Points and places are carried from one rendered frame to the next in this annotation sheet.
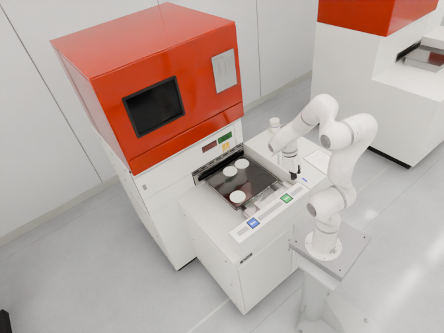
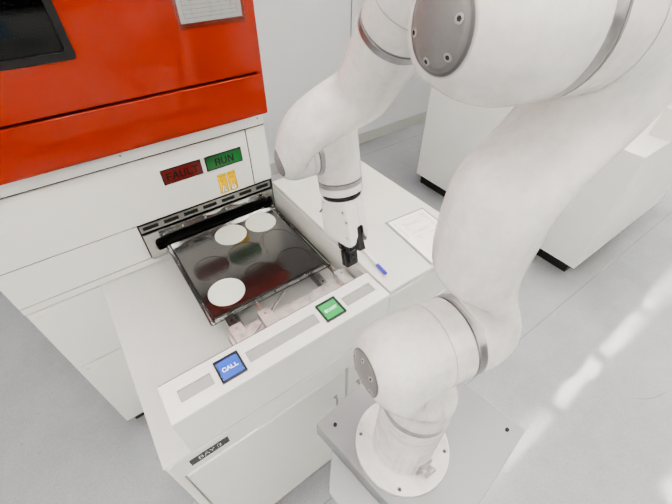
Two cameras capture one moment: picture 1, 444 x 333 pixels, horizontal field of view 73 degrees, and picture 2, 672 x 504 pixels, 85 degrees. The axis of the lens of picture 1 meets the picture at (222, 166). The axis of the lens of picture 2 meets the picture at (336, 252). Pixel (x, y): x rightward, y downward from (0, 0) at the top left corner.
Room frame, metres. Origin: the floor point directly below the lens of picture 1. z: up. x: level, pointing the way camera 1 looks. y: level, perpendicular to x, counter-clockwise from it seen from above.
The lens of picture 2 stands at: (0.58, -0.30, 1.67)
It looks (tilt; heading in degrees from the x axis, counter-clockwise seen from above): 44 degrees down; 355
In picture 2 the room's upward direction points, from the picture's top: straight up
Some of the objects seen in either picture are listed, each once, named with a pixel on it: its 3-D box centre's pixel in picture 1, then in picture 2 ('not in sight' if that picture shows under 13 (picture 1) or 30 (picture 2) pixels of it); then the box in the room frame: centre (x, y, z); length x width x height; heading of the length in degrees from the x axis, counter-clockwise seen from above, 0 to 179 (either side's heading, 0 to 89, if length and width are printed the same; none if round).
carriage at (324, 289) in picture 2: (269, 203); (297, 315); (1.19, -0.25, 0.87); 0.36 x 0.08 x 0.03; 120
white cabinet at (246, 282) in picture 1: (262, 225); (298, 351); (1.36, -0.23, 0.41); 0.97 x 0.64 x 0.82; 120
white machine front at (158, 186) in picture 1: (195, 164); (146, 207); (1.50, 0.17, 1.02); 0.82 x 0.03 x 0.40; 120
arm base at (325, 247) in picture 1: (325, 235); (408, 424); (0.84, -0.46, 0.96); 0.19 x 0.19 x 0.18
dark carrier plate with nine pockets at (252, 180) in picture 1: (240, 179); (245, 253); (1.41, -0.10, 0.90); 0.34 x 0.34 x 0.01; 30
